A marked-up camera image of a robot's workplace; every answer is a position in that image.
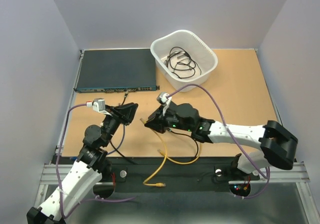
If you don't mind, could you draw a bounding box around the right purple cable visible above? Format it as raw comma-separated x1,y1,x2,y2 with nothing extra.
167,84,271,200

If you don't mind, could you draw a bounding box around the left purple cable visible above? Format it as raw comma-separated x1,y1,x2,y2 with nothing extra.
56,103,137,218

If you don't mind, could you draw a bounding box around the yellow ethernet cable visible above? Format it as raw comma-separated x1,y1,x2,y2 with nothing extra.
156,133,201,165
139,117,171,187

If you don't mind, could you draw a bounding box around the purple cable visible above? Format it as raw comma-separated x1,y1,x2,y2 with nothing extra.
167,84,271,200
56,103,137,218

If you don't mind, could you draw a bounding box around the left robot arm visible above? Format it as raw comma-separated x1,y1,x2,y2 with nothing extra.
26,98,138,223

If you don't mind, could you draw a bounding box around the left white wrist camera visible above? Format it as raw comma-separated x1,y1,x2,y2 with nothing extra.
85,98,111,115

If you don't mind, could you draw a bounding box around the aluminium rail frame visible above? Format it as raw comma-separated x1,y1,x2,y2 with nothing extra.
36,50,307,223

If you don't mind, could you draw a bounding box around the white plastic tub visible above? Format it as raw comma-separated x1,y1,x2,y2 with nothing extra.
150,30,218,90

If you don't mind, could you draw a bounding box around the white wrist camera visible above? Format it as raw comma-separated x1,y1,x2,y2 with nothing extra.
157,92,172,116
85,98,111,115

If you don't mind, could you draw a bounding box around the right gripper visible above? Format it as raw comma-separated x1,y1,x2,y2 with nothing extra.
144,104,193,133

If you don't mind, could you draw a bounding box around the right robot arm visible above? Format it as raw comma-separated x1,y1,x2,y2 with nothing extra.
145,103,298,179

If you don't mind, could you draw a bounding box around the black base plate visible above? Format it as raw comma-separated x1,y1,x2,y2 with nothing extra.
93,157,262,196

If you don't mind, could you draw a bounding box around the large teal rack switch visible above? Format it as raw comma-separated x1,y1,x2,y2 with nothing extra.
74,49,160,93

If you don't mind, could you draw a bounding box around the black cable in tub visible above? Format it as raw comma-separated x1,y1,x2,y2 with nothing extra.
164,46,203,80

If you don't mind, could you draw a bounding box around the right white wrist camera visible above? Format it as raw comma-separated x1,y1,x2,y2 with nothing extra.
157,92,172,116

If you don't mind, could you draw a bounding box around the black ethernet cable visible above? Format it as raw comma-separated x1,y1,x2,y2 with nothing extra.
108,90,138,165

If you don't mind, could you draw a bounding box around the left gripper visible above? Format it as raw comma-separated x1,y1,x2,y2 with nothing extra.
101,102,139,147

